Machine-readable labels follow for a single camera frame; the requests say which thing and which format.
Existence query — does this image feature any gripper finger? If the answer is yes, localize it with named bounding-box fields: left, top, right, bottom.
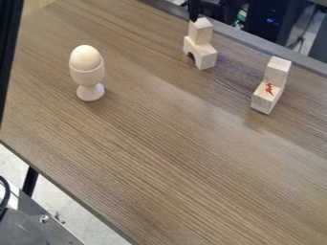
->
left=186, top=0, right=205, bottom=23

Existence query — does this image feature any wooden cube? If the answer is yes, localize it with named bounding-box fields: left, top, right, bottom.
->
left=187, top=16, right=215, bottom=45

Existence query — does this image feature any wooden arch block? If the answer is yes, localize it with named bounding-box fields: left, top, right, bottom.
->
left=181, top=35, right=219, bottom=71

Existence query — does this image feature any plain wooden rectangular block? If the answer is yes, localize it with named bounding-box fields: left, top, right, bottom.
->
left=263, top=56, right=294, bottom=89

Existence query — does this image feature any wooden block with red mark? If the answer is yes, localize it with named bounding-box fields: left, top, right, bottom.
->
left=249, top=81, right=285, bottom=116

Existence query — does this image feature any black computer tower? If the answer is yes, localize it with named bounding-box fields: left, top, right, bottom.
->
left=244, top=0, right=310, bottom=46

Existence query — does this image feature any wooden egg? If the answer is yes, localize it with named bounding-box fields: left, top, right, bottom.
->
left=69, top=44, right=104, bottom=72

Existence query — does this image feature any black table leg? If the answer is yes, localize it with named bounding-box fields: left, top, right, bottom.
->
left=20, top=166, right=41, bottom=197

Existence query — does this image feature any grey metal base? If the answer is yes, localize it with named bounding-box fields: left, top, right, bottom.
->
left=0, top=190, right=87, bottom=245

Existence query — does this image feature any black upright post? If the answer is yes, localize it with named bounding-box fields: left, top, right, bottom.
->
left=0, top=0, right=26, bottom=126

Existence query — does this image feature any black cable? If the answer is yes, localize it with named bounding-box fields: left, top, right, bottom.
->
left=0, top=174, right=13, bottom=220

